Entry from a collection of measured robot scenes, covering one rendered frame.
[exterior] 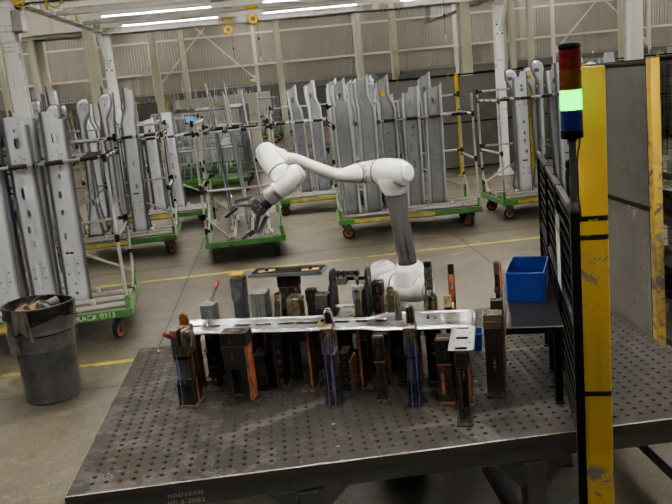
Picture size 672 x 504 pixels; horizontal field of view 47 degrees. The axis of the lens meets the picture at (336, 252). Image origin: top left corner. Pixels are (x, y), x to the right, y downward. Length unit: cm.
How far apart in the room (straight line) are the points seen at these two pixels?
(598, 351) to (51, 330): 392
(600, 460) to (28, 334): 395
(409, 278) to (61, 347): 280
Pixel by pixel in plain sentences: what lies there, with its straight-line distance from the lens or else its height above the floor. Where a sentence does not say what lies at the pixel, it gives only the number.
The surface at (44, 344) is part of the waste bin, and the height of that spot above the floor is 46.
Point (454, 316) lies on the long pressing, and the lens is 338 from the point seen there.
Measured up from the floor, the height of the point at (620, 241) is 75.
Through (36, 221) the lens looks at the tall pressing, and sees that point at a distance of 744.
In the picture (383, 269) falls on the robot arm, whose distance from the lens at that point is 410.
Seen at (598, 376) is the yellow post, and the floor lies 94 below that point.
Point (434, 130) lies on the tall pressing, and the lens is 1094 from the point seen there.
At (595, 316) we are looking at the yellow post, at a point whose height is 116.
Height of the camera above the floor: 202
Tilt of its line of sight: 12 degrees down
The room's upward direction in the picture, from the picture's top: 6 degrees counter-clockwise
